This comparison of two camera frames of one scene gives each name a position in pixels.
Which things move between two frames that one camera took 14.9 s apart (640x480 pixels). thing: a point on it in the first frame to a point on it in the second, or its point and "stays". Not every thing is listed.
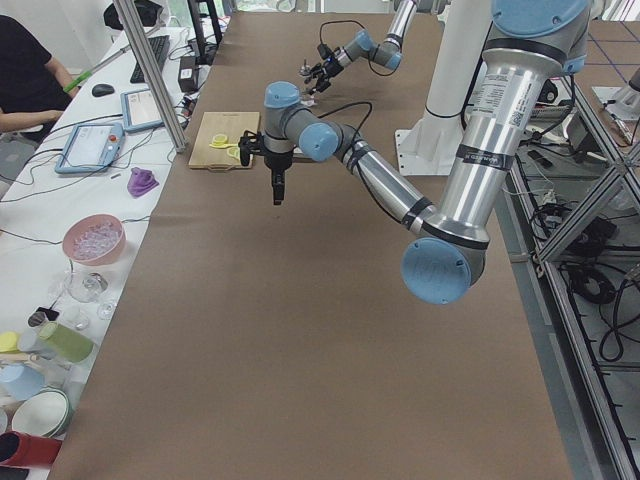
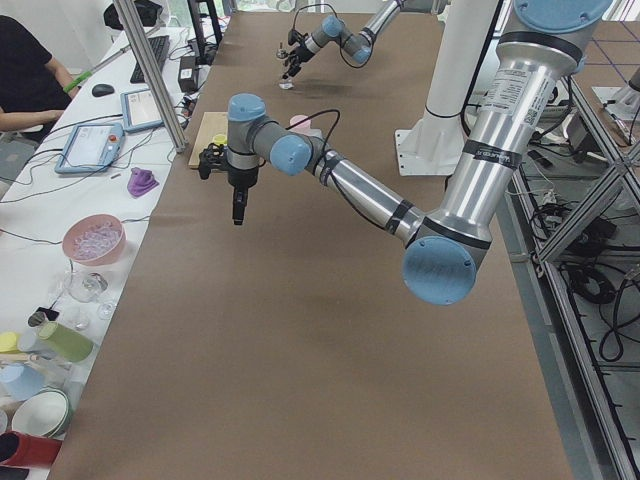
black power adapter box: x=188 y=76 stays
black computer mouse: x=102 y=89 stays
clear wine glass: x=91 y=287 stays
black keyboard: x=159 y=45 stays
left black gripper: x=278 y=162 to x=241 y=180
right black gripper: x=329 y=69 to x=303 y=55
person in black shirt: x=35 y=88 stays
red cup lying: x=21 y=449 stays
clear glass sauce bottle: x=307 y=83 to x=285 y=83
